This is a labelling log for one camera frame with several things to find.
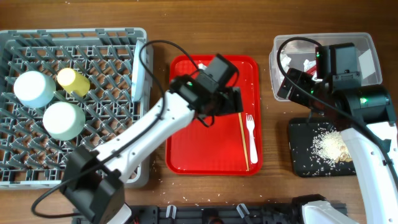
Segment clear plastic bin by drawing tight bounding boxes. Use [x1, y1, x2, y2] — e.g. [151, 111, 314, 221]
[269, 32, 382, 101]

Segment white tissue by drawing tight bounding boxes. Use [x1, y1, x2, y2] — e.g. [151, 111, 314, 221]
[280, 51, 292, 73]
[303, 59, 317, 73]

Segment light green food bowl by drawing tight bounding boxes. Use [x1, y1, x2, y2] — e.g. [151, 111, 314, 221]
[43, 102, 86, 141]

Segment red plastic tray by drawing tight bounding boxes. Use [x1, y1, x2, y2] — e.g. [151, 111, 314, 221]
[165, 55, 263, 175]

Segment rice and nut scraps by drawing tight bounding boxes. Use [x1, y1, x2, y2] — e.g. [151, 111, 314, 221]
[311, 131, 353, 167]

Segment grey dishwasher rack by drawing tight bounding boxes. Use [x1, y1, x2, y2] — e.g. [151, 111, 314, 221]
[1, 27, 152, 190]

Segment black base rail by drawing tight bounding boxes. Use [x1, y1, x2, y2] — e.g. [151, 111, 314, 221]
[73, 198, 348, 224]

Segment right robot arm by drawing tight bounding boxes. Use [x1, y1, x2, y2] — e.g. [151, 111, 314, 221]
[276, 38, 397, 223]

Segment red snack wrapper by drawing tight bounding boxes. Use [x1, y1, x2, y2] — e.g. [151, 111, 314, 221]
[306, 68, 317, 76]

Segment white plastic fork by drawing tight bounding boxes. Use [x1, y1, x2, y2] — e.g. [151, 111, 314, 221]
[246, 114, 258, 164]

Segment yellow plastic cup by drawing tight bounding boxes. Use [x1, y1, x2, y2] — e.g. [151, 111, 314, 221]
[57, 68, 90, 96]

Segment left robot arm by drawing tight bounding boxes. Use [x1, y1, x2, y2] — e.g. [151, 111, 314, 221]
[60, 54, 243, 223]

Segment black tray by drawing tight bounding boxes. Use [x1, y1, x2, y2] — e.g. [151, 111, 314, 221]
[287, 118, 356, 177]

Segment wooden chopstick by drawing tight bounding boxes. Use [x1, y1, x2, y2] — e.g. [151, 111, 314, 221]
[238, 113, 249, 171]

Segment white round plate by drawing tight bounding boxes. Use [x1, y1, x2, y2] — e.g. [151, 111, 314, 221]
[131, 40, 146, 101]

